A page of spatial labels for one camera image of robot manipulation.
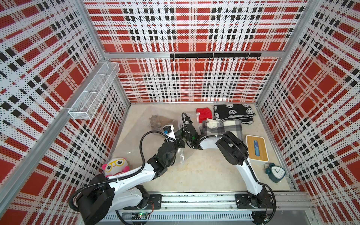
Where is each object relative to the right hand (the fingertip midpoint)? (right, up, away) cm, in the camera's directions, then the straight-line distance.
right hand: (177, 128), depth 100 cm
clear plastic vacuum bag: (-29, +5, +11) cm, 32 cm away
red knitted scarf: (+21, +11, +8) cm, 25 cm away
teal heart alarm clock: (+59, -24, -20) cm, 67 cm away
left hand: (+5, +1, -21) cm, 21 cm away
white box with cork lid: (+53, -13, -10) cm, 55 cm away
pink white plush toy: (-34, -20, -21) cm, 45 cm away
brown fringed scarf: (-15, +4, +2) cm, 15 cm away
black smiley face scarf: (+49, +12, +8) cm, 51 cm away
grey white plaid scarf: (+25, 0, 0) cm, 25 cm away
